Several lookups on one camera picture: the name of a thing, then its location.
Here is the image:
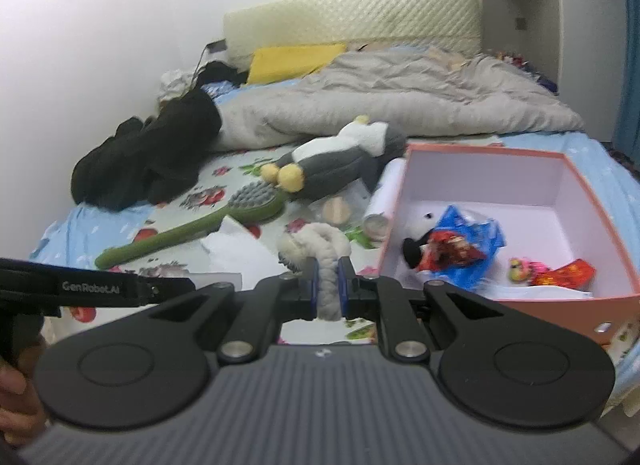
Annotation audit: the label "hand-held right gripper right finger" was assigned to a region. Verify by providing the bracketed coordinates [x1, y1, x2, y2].
[337, 255, 507, 362]

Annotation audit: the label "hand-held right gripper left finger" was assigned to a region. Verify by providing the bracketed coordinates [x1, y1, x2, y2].
[147, 257, 321, 362]

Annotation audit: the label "small panda plush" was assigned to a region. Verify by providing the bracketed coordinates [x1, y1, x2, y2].
[400, 209, 442, 270]

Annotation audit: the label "blue red snack packet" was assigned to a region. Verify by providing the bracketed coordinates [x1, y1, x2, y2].
[429, 204, 507, 292]

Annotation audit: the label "small pink toy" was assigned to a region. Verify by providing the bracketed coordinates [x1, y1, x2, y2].
[507, 257, 539, 285]

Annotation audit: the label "pink cardboard box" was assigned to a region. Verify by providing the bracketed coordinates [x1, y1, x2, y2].
[375, 144, 640, 346]

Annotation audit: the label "red foil packet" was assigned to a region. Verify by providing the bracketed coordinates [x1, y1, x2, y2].
[532, 258, 597, 289]

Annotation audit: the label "person's left hand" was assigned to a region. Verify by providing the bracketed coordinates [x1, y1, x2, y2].
[0, 359, 50, 447]

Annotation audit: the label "bagged round powder puffs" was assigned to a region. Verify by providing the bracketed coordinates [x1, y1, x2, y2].
[309, 179, 374, 227]

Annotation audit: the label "white tissue paper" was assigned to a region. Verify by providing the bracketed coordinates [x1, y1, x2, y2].
[200, 215, 292, 292]

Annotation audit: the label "white bottle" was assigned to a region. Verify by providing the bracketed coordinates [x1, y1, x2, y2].
[362, 159, 407, 242]

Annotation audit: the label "grey penguin plush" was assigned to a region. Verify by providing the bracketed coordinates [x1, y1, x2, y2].
[260, 115, 409, 204]

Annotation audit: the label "fruit print tablecloth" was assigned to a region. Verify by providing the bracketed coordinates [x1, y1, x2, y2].
[67, 145, 407, 346]

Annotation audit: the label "black clothing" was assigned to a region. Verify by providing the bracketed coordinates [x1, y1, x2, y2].
[71, 88, 224, 212]

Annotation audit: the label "grey quilt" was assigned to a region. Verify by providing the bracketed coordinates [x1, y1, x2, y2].
[214, 46, 586, 152]

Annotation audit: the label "white crumpled clothing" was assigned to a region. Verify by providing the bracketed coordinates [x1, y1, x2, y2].
[158, 69, 202, 105]

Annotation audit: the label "yellow pillow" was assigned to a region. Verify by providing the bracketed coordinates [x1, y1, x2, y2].
[247, 42, 349, 85]

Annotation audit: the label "dark clothing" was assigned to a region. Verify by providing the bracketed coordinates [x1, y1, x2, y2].
[196, 61, 249, 87]

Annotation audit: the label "cream quilted headboard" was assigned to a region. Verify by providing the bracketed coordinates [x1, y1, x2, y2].
[222, 0, 482, 69]

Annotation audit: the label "colourful patterned cloth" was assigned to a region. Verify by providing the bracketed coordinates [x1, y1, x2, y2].
[492, 49, 559, 96]

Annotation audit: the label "blue bedsheet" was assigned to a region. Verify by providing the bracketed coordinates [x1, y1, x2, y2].
[29, 79, 640, 398]

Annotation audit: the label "blue curtain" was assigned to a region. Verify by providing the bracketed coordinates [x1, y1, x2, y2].
[611, 0, 640, 147]

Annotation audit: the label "green long-handled brush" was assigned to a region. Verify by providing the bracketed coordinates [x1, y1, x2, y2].
[95, 180, 287, 270]

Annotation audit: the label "black cable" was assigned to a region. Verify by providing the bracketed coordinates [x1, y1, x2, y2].
[194, 42, 212, 92]

